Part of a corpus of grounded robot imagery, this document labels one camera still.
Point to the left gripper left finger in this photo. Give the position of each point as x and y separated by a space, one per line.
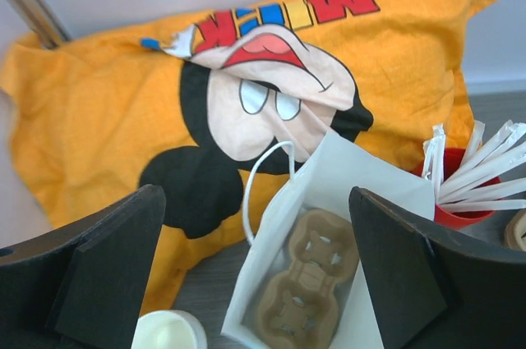
82 285

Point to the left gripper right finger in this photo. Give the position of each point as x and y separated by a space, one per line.
433 287

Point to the light blue paper bag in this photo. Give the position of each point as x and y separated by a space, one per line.
324 181

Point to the pulp cup carrier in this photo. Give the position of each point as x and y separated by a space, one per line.
514 235
299 308

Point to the stack of paper cups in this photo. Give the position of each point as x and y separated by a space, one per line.
169 329

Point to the red ribbed cup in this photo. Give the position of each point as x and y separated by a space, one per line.
458 183

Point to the orange cartoon t-shirt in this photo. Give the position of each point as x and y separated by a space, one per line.
201 103

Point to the left aluminium frame post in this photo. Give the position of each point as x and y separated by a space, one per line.
39 17

